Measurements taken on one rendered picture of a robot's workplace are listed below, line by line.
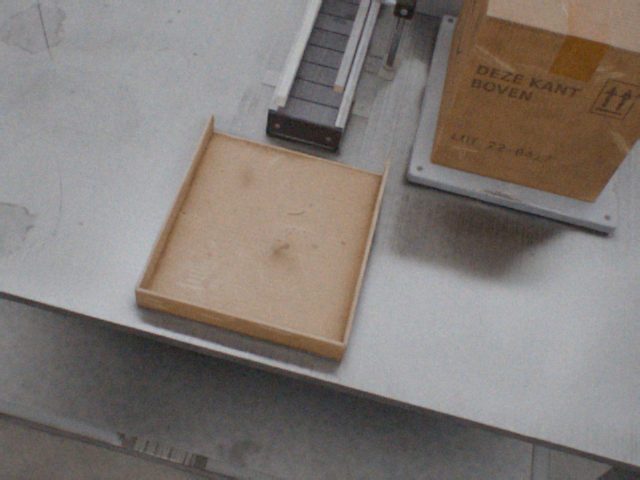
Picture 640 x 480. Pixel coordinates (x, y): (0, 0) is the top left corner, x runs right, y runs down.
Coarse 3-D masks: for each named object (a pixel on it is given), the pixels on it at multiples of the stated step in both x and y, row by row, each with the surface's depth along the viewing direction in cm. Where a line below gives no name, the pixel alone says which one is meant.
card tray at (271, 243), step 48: (240, 144) 112; (192, 192) 106; (240, 192) 107; (288, 192) 108; (336, 192) 109; (192, 240) 102; (240, 240) 103; (288, 240) 103; (336, 240) 104; (144, 288) 96; (192, 288) 98; (240, 288) 99; (288, 288) 99; (336, 288) 100; (288, 336) 93; (336, 336) 96
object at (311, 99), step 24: (336, 0) 125; (360, 0) 125; (336, 24) 121; (312, 48) 118; (336, 48) 118; (312, 72) 115; (336, 72) 116; (288, 96) 112; (312, 96) 112; (336, 96) 113; (312, 120) 110
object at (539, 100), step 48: (480, 0) 99; (528, 0) 92; (576, 0) 93; (624, 0) 94; (480, 48) 93; (528, 48) 92; (576, 48) 90; (624, 48) 89; (480, 96) 99; (528, 96) 98; (576, 96) 96; (624, 96) 94; (480, 144) 106; (528, 144) 104; (576, 144) 102; (624, 144) 101; (576, 192) 110
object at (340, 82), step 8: (368, 0) 113; (360, 8) 112; (360, 16) 111; (360, 24) 110; (352, 32) 109; (360, 32) 110; (352, 40) 108; (352, 48) 107; (344, 56) 106; (352, 56) 106; (344, 64) 105; (344, 72) 104; (336, 80) 103; (344, 80) 103; (336, 88) 103
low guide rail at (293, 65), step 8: (312, 0) 119; (320, 0) 119; (312, 8) 118; (312, 16) 117; (304, 24) 115; (312, 24) 117; (304, 32) 114; (304, 40) 113; (296, 48) 112; (304, 48) 114; (296, 56) 111; (288, 64) 110; (296, 64) 111; (288, 72) 109; (288, 80) 109; (280, 88) 108; (288, 88) 108; (280, 96) 107; (280, 104) 108
